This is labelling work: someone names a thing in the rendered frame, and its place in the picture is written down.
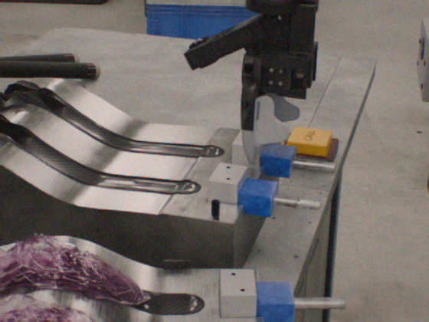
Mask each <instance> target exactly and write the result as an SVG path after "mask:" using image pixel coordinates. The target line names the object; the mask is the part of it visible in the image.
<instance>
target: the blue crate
mask: <svg viewBox="0 0 429 322"><path fill-rule="evenodd" d="M256 15H259V14H257V13H254V12H252V11H249V10H247V9H246V8H245V6H235V5H180V4H152V3H146V29H147V35H152V36H159V37H167V38H181V39H188V40H198V39H200V38H203V37H205V36H208V37H211V36H213V35H215V34H217V33H219V32H221V31H223V30H225V29H227V28H230V27H233V26H235V25H238V24H240V23H241V22H243V21H245V20H248V19H249V18H252V17H254V16H256Z"/></svg>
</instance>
